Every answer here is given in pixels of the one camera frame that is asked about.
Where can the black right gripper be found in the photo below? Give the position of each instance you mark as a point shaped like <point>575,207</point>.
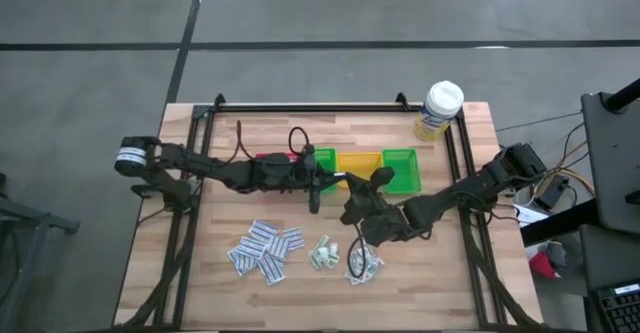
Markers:
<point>380,218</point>

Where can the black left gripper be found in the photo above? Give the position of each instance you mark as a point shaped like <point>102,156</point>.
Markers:
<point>310,173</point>

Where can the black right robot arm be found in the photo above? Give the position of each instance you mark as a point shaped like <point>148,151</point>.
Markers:
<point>465,193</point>

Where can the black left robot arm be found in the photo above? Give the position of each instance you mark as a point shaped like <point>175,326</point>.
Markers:
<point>220,168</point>

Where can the green plastic basket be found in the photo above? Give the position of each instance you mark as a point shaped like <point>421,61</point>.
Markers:
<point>405,170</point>
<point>327,157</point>

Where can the yellow plastic basket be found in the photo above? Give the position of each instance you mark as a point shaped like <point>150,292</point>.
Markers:
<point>360,163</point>

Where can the red plastic basket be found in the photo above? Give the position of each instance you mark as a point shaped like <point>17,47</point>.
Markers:
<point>272,156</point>

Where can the blue striped bandage packet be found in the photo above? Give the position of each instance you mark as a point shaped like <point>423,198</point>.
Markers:
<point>252,245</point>
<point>272,269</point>
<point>262,230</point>
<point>293,238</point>
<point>242,262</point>
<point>278,248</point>

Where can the yellow Lysol wipes canister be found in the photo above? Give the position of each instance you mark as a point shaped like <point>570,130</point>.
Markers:
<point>442,100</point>

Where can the white paper sheet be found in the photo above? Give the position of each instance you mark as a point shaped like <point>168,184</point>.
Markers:
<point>527,215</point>

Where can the black power box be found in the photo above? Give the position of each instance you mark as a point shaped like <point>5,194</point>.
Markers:
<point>550,195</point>

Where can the red grey fabric bundle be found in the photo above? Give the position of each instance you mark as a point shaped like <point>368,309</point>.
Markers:
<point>542,265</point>

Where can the black desk bar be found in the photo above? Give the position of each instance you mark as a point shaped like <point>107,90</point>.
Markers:
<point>560,223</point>

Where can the black pole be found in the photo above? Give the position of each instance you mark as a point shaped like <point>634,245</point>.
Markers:
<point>625,95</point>

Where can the black keyboard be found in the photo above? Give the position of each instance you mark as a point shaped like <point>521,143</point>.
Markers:
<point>622,313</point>

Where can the grey metal stand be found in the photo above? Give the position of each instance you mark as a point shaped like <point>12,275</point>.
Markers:
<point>35,220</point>

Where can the black aluminium table frame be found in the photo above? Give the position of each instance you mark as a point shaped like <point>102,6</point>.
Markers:
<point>310,108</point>

